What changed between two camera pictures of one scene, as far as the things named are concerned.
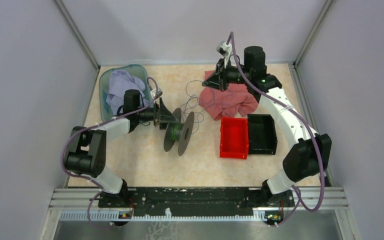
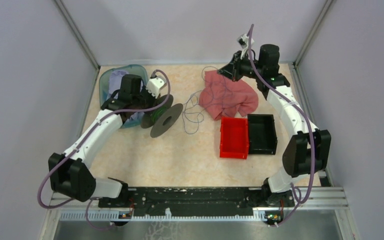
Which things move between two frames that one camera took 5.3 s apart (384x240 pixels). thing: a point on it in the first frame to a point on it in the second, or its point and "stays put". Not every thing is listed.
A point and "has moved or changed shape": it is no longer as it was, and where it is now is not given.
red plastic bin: x=234 y=138 stays put
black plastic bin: x=262 y=134 stays put
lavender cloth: x=120 y=81 stays put
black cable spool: x=176 y=131 has moved or changed shape
